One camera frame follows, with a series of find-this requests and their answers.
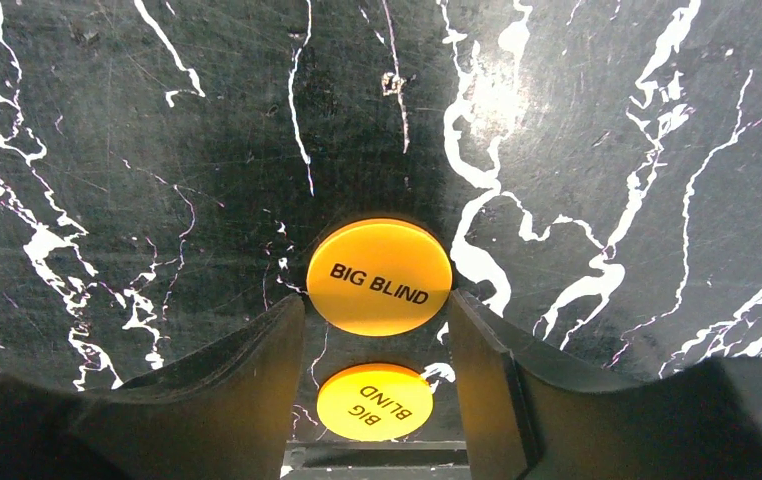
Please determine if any yellow big blind button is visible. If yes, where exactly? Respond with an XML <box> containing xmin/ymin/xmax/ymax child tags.
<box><xmin>306</xmin><ymin>218</ymin><xmax>453</xmax><ymax>337</ymax></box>
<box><xmin>316</xmin><ymin>363</ymin><xmax>434</xmax><ymax>442</ymax></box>

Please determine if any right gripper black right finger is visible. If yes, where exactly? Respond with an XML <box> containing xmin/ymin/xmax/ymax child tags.
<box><xmin>449</xmin><ymin>290</ymin><xmax>762</xmax><ymax>479</ymax></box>

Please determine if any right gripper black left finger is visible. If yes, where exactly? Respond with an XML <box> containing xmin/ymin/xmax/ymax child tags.
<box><xmin>0</xmin><ymin>295</ymin><xmax>305</xmax><ymax>479</ymax></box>

